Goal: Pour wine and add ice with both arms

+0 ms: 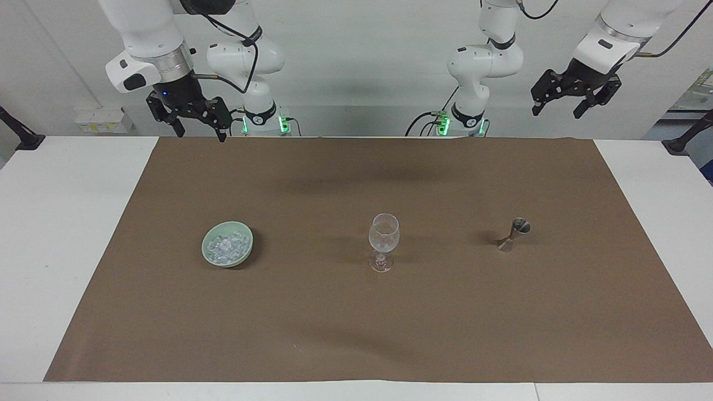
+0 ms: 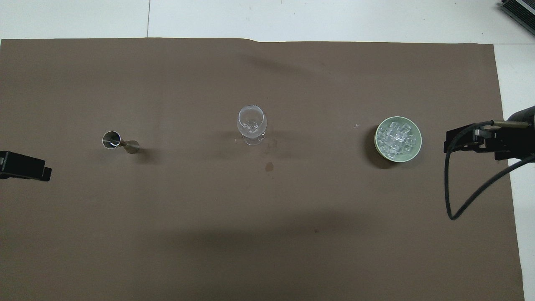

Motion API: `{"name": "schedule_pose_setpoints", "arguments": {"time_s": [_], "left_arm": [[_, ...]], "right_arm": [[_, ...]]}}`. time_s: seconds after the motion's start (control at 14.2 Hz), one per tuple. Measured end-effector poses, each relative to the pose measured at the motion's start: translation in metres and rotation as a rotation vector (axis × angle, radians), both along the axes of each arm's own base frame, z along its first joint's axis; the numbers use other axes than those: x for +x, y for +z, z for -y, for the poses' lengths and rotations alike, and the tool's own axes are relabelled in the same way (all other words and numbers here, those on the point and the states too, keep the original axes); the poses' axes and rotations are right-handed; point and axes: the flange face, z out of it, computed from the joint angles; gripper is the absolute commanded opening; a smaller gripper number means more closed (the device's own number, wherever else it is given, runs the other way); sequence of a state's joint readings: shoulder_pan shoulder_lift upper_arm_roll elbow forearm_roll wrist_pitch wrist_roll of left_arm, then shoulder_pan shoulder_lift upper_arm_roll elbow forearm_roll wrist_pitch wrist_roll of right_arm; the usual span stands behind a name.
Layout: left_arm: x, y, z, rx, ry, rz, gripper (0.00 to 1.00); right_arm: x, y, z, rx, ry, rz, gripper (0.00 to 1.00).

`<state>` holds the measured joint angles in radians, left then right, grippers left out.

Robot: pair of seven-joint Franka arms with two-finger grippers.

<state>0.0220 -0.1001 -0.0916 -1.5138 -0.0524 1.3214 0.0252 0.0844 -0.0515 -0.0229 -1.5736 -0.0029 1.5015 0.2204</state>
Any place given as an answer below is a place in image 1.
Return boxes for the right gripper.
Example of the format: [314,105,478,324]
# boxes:
[146,72,232,143]

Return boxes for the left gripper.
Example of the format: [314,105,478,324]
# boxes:
[530,57,623,120]

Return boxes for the ice cubes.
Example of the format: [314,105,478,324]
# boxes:
[206,231,251,261]

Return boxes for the clear wine glass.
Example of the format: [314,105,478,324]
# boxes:
[368,213,401,273]

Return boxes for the black stand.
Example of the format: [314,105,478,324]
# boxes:
[0,105,46,151]
[661,108,713,157]

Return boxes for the green ceramic bowl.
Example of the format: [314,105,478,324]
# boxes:
[201,221,255,269]

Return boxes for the steel jigger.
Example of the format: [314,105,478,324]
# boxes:
[497,217,532,253]

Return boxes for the black cable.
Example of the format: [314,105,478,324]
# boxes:
[635,0,713,59]
[515,0,559,21]
[404,86,461,138]
[189,0,262,94]

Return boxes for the white wall socket box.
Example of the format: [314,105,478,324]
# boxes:
[74,107,136,135]

